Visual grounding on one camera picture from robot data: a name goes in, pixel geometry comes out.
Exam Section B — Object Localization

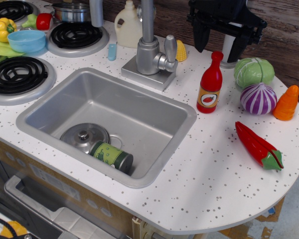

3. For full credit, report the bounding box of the grey right support pole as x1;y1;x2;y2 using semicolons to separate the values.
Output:
220;35;236;69

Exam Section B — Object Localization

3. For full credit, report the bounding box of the cream toy detergent jug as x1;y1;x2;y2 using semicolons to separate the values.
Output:
114;0;143;48

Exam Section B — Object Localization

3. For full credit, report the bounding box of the orange toy carrot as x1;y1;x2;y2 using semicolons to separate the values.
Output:
273;85;299;121

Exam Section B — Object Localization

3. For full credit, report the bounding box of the yellow object bottom left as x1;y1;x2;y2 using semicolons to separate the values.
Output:
0;221;28;238

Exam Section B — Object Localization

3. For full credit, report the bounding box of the green toy cabbage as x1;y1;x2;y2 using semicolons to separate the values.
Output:
234;57;275;89

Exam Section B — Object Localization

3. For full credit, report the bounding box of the yellow toy corn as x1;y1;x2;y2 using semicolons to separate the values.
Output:
176;40;187;62

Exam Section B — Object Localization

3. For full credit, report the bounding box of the light blue toy bowl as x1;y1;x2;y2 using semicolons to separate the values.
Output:
7;30;46;53

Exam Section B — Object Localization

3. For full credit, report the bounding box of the yellow toy bell pepper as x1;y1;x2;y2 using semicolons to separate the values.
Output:
0;17;17;43

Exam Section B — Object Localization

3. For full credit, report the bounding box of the grey oven door handle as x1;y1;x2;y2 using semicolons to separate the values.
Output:
3;175;120;239

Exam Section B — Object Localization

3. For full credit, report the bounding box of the light blue small block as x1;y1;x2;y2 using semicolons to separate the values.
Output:
108;44;117;61

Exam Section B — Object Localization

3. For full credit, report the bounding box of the grey support pole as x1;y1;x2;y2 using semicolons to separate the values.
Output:
89;0;104;27
220;35;236;69

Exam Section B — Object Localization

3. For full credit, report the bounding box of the red toy tomato piece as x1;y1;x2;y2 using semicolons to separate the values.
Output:
36;13;53;30

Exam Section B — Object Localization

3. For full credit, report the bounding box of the green label tin can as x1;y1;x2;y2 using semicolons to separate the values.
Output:
89;140;134;174

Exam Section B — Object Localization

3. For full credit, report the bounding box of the steel cooking pot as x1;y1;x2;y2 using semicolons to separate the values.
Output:
44;2;91;23

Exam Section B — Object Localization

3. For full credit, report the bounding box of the black burner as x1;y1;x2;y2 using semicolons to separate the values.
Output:
46;23;109;58
0;0;39;24
0;56;56;106

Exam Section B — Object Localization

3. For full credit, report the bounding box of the black front left burner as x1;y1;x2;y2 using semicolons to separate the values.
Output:
0;56;56;106

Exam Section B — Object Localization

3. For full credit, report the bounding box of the grey toy sink basin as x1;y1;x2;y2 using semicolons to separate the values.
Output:
16;68;196;188

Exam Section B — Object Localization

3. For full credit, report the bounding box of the light green toy vegetable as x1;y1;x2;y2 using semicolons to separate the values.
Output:
21;13;37;29

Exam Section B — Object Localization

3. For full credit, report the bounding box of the black rear right burner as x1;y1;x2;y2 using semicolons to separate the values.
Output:
46;23;109;58

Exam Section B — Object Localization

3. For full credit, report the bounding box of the green toy pea pod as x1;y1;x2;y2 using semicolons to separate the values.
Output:
0;42;24;57

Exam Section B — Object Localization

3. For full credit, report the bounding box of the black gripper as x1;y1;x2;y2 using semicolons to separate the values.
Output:
187;0;267;63

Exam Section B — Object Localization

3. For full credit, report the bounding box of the red sauce bottle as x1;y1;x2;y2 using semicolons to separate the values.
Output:
196;51;223;114

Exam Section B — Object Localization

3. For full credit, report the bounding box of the silver toy faucet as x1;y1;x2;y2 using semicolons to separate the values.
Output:
121;0;178;91

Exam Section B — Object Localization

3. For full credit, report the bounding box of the red toy chili pepper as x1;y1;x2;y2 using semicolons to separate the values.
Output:
235;121;284;171

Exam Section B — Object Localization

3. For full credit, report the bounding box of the black rear left burner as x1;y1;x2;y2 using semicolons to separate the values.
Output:
0;0;39;24

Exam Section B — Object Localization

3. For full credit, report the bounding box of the purple toy onion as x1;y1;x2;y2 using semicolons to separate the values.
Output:
240;83;278;115

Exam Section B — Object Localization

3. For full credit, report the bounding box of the steel pot lid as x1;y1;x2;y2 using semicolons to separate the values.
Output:
60;123;110;154

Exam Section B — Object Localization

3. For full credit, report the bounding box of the grey left support pole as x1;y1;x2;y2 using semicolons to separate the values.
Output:
89;0;104;27

